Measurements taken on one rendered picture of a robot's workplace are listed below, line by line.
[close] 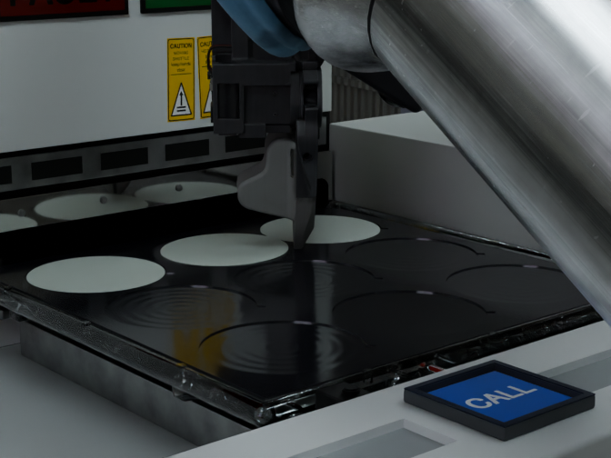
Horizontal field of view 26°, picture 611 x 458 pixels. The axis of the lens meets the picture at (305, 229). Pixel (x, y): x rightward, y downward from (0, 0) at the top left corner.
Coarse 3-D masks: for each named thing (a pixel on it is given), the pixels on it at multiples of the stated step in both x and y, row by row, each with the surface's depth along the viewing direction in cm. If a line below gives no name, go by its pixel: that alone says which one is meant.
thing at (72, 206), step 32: (256, 160) 117; (320, 160) 122; (32, 192) 104; (64, 192) 105; (96, 192) 107; (128, 192) 109; (160, 192) 111; (192, 192) 113; (224, 192) 115; (320, 192) 124; (0, 224) 102; (32, 224) 103
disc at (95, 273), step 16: (96, 256) 101; (112, 256) 101; (32, 272) 97; (48, 272) 97; (64, 272) 97; (80, 272) 97; (96, 272) 97; (112, 272) 97; (128, 272) 97; (144, 272) 97; (160, 272) 97; (48, 288) 93; (64, 288) 93; (80, 288) 93; (96, 288) 93; (112, 288) 93; (128, 288) 93
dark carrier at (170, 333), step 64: (64, 256) 101; (128, 256) 101; (320, 256) 101; (384, 256) 102; (448, 256) 102; (512, 256) 101; (128, 320) 86; (192, 320) 86; (256, 320) 86; (320, 320) 86; (384, 320) 86; (448, 320) 86; (512, 320) 86; (256, 384) 74
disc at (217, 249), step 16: (176, 240) 106; (192, 240) 106; (208, 240) 106; (224, 240) 106; (240, 240) 106; (256, 240) 106; (272, 240) 106; (176, 256) 101; (192, 256) 101; (208, 256) 101; (224, 256) 101; (240, 256) 101; (256, 256) 101; (272, 256) 101
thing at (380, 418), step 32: (512, 352) 61; (544, 352) 61; (576, 352) 61; (608, 352) 62; (576, 384) 58; (608, 384) 58; (320, 416) 53; (352, 416) 53; (384, 416) 53; (416, 416) 53; (576, 416) 53; (608, 416) 53; (224, 448) 50; (256, 448) 50; (288, 448) 50; (320, 448) 50; (352, 448) 51; (384, 448) 51; (416, 448) 51; (448, 448) 50; (480, 448) 50; (512, 448) 50; (544, 448) 50; (576, 448) 51; (608, 448) 52
